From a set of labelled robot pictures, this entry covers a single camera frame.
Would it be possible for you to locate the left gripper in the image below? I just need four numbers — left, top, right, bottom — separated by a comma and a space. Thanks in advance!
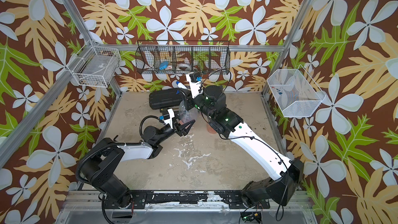
156, 109, 192, 146

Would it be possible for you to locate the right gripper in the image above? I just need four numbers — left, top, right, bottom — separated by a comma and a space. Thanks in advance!
180, 86, 219, 123

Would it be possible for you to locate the blue white spray nozzle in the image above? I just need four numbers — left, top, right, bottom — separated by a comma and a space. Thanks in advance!
176, 81, 188, 89

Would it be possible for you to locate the clear blue spray bottle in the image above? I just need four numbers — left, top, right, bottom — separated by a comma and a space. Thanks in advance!
178, 102, 199, 124

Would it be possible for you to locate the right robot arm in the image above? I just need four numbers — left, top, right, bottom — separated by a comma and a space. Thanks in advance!
177, 83, 304, 207

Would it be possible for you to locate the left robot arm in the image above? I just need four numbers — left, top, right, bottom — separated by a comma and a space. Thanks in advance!
75, 108, 195, 208

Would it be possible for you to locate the orange translucent spray bottle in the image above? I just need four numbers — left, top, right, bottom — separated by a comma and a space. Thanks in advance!
206, 124, 218, 134

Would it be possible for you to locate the black plastic case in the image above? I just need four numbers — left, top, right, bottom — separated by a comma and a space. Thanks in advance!
149, 88, 182, 110

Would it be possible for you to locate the white tape roll in basket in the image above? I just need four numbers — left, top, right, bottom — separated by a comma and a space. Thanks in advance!
176, 63, 191, 71

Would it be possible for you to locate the blue round item in basket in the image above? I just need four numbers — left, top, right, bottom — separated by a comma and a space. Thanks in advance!
159, 61, 169, 70

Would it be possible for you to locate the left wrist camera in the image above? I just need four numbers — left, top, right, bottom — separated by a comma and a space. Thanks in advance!
159, 113, 171, 126

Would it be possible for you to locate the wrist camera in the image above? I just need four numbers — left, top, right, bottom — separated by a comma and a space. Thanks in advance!
159, 113, 171, 126
186, 72, 203, 99

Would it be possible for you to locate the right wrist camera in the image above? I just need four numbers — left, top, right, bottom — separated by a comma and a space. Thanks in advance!
186, 72, 203, 99

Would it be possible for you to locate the black wire wall basket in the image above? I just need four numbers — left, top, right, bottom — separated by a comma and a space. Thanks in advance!
135, 40, 231, 75

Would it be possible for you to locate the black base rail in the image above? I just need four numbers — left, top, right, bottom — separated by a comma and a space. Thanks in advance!
124, 190, 271, 209

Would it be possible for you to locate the white wire basket left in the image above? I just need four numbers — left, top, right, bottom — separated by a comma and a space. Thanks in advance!
69, 45, 121, 88

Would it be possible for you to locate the white wire basket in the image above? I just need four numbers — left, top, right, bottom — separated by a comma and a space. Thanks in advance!
69, 45, 121, 88
267, 66, 326, 118

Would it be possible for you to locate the white wire basket right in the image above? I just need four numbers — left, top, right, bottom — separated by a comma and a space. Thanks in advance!
267, 66, 326, 118

